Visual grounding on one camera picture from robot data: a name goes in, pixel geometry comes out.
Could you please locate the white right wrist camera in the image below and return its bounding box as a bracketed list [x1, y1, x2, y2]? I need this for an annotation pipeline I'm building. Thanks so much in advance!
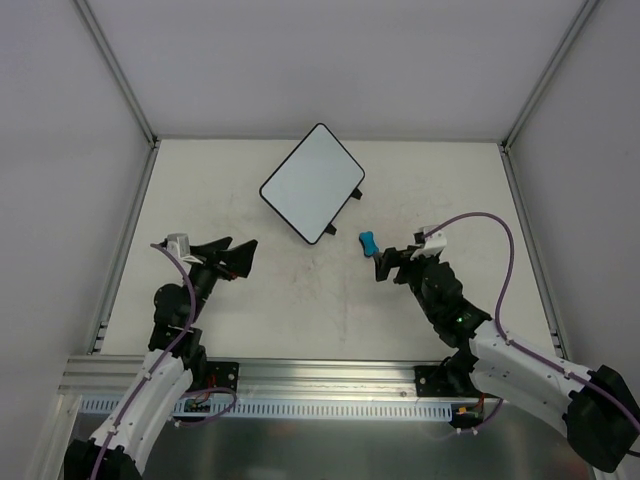
[411, 226, 447, 260]

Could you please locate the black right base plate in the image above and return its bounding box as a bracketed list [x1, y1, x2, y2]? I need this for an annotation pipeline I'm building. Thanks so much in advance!
[413, 358, 498, 399]

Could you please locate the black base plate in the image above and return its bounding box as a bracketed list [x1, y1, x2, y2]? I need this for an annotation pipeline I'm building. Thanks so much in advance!
[204, 360, 240, 391]
[413, 358, 498, 399]

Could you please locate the aluminium frame post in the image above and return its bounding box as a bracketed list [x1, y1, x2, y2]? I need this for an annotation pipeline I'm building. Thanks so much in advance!
[73, 0, 160, 149]
[499, 0, 601, 151]

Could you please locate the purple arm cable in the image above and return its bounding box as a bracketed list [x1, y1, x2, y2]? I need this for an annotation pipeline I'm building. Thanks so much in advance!
[89, 242, 237, 480]
[424, 212, 640, 459]

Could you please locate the aluminium mounting rail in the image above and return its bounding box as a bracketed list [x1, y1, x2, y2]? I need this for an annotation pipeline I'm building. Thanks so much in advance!
[57, 354, 600, 404]

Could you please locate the right aluminium frame post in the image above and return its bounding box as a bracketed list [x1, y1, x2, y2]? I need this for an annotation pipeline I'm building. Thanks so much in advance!
[499, 0, 601, 151]

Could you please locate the blue whiteboard eraser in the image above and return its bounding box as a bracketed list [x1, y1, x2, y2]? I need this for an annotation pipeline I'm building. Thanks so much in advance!
[358, 231, 379, 258]

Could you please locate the left aluminium frame post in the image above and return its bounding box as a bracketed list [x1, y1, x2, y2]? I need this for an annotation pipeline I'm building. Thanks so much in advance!
[73, 0, 160, 149]

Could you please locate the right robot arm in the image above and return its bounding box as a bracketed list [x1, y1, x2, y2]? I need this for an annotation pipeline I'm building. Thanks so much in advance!
[374, 246, 639, 473]

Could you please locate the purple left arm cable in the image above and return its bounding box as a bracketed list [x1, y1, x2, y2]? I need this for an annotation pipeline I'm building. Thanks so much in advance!
[89, 242, 237, 480]

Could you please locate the white whiteboard black frame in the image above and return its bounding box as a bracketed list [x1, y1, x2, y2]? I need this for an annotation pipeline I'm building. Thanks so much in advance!
[259, 123, 365, 245]

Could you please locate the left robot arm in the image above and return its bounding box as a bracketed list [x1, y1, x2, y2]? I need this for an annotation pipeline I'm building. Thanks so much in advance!
[63, 234, 258, 479]

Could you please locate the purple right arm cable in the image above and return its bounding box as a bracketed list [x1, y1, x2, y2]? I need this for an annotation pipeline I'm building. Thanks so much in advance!
[424, 212, 640, 459]

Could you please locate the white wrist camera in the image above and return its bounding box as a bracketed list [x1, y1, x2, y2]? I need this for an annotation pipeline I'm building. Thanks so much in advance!
[160, 233, 203, 264]
[411, 226, 447, 260]

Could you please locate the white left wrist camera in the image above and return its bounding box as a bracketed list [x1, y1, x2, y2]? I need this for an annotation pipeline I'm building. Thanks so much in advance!
[160, 233, 203, 264]

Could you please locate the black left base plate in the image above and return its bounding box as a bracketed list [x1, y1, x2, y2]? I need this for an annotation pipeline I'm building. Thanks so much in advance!
[204, 360, 240, 391]

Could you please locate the whiteboard wire stand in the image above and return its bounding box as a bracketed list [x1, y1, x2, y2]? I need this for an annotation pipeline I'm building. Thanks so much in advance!
[323, 188, 363, 236]

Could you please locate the white slotted cable duct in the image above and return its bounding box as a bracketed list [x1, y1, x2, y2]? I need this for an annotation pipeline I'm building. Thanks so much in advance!
[79, 395, 454, 423]

